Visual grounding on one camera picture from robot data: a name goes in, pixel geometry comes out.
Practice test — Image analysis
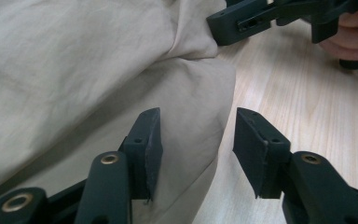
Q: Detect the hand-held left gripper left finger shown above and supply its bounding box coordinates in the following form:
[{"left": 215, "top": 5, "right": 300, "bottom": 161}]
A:
[{"left": 74, "top": 106, "right": 164, "bottom": 224}]

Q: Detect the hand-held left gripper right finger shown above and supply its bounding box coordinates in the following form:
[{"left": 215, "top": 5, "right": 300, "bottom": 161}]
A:
[{"left": 232, "top": 106, "right": 358, "bottom": 224}]

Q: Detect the beige cloth garment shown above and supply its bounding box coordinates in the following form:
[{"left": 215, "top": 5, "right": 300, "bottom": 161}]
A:
[{"left": 0, "top": 0, "right": 237, "bottom": 224}]

